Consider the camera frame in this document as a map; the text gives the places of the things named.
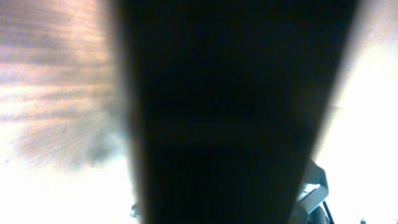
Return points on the Galaxy smartphone with bronze screen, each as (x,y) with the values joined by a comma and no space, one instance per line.
(226,100)

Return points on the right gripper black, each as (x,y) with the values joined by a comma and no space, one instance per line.
(313,192)

